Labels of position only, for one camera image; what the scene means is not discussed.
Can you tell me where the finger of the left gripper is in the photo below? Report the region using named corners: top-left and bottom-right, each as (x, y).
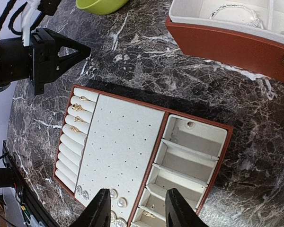
top-left (49, 32), bottom-right (91, 80)

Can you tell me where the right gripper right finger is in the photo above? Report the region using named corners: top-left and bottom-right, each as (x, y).
top-left (165, 188), bottom-right (208, 227)

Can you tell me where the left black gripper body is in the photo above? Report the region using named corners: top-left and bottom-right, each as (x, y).
top-left (29, 28), bottom-right (59, 95)

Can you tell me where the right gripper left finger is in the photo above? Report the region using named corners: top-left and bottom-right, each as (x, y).
top-left (73, 189), bottom-right (111, 227)

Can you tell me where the red jewelry tray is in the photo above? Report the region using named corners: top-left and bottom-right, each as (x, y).
top-left (53, 85), bottom-right (233, 227)

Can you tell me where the red jewelry box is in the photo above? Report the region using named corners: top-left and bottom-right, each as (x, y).
top-left (166, 0), bottom-right (284, 83)

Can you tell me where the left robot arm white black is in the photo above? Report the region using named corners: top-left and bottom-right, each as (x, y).
top-left (0, 0), bottom-right (91, 95)

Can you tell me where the pearl earring framed left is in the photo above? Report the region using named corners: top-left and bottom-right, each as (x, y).
top-left (110, 211), bottom-right (117, 223)

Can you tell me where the pearl earring framed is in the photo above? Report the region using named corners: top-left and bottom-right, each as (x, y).
top-left (110, 211), bottom-right (117, 223)
top-left (115, 218), bottom-right (127, 227)

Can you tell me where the crystal stud earring lower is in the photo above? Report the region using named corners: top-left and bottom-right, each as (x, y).
top-left (81, 190), bottom-right (89, 200)

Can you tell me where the crystal stud earring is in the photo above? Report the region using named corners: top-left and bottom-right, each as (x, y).
top-left (76, 185), bottom-right (82, 195)
top-left (81, 190), bottom-right (89, 200)

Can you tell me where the pearl earring framed right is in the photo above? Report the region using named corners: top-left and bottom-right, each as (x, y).
top-left (115, 218), bottom-right (127, 227)

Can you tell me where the pearl earring single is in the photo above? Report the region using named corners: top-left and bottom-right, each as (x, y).
top-left (110, 189), bottom-right (118, 200)

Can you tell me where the gold stud earring right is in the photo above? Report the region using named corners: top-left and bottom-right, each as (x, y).
top-left (143, 212), bottom-right (156, 218)

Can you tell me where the crystal stud earring upper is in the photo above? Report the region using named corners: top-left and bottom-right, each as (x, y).
top-left (76, 185), bottom-right (82, 195)

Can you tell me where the green bowl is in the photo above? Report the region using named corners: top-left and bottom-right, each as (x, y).
top-left (76, 0), bottom-right (129, 15)

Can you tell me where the earring back clear disc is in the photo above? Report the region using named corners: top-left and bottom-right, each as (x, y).
top-left (186, 121), bottom-right (194, 129)

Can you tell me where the silver bangle lower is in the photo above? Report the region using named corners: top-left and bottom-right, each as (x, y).
top-left (209, 4), bottom-right (265, 29)

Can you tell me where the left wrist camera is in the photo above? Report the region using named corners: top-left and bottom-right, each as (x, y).
top-left (8, 0), bottom-right (61, 47)

